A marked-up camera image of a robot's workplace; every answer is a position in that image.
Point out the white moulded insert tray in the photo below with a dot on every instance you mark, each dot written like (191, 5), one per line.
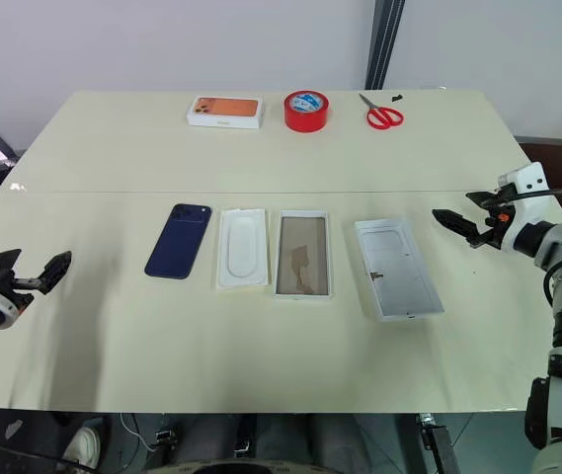
(242, 249)

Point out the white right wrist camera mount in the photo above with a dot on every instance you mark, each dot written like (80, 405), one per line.
(527, 180)

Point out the black metal table leg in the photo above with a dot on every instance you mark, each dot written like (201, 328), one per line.
(436, 442)

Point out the dark grey vertical post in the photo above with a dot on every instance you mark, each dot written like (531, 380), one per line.
(384, 44)

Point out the white phone box, orange print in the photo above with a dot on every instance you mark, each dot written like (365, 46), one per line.
(226, 112)

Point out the small black clip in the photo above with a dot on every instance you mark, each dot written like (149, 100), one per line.
(398, 97)

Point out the white shoe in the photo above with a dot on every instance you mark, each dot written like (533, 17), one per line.
(84, 444)

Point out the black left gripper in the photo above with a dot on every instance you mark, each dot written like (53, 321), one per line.
(16, 286)

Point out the dark blue smartphone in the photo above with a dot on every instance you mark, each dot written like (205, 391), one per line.
(179, 240)

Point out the white box lid, grey inside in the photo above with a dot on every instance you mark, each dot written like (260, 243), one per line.
(399, 269)

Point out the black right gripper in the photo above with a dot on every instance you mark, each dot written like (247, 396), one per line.
(497, 232)

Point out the white box base, brown inside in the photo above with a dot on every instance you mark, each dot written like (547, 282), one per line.
(304, 255)

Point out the red tape roll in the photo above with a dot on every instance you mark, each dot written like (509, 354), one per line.
(306, 118)

